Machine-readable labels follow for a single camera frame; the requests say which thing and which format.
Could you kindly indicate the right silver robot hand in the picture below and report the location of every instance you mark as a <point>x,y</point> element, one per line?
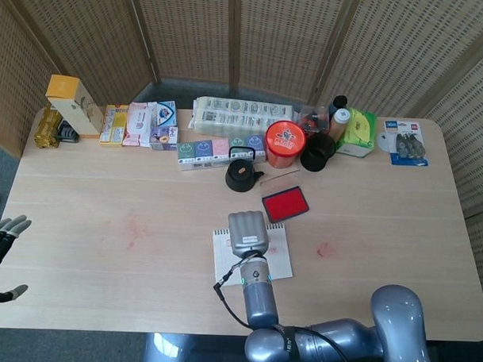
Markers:
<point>247,233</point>

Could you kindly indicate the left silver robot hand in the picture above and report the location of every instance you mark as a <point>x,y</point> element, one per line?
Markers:
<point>3,234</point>

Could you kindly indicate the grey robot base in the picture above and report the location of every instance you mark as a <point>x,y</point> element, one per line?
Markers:
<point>200,352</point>

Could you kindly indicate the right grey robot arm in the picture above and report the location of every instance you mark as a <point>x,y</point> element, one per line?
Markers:
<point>261,305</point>

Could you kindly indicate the white spiral notepad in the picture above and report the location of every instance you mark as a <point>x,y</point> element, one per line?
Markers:
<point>282,266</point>

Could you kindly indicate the red ink pad clear lid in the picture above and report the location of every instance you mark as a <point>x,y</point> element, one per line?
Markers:
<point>284,204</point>

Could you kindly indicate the black teapot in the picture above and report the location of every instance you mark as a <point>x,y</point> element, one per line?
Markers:
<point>239,177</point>

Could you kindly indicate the colourful pocket tissue multipack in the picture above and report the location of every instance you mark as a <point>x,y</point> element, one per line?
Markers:
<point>204,154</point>

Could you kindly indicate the orange snack tub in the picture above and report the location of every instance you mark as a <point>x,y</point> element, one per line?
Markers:
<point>285,141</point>

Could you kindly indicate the black mesh pen holder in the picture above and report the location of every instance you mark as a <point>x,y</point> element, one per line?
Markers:
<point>316,152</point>

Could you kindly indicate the gold foil package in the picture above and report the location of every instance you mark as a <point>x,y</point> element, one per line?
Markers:
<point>47,128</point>

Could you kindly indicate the pale yellow tissue roll pack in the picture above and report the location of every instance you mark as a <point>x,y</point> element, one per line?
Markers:
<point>236,117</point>

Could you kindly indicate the small purple box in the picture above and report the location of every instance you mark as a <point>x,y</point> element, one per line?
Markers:
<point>163,138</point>

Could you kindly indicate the clear plastic box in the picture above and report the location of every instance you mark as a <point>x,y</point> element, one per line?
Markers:
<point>313,118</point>

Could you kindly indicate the tall beige orange carton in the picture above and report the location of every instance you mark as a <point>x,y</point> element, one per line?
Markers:
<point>75,111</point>

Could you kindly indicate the brown bottle white cap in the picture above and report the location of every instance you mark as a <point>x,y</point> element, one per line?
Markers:
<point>338,123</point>

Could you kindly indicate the blue white box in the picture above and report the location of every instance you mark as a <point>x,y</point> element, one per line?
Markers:
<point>166,114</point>

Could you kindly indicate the green tissue box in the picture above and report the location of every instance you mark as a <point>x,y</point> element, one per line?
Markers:
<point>360,131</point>

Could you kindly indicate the yellow flat box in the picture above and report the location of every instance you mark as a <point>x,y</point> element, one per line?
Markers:
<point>113,127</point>

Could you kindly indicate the pink wet wipes pack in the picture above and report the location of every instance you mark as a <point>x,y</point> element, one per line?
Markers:
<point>138,123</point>

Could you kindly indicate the dark bottle black cap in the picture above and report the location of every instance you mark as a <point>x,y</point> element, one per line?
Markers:
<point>339,102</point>

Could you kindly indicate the white disc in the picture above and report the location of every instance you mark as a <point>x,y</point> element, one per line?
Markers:
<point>385,141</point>

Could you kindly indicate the blue blister pack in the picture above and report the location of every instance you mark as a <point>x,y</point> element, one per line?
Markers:
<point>407,143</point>

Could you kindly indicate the woven folding screen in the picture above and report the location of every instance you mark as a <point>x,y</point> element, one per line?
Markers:
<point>191,32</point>

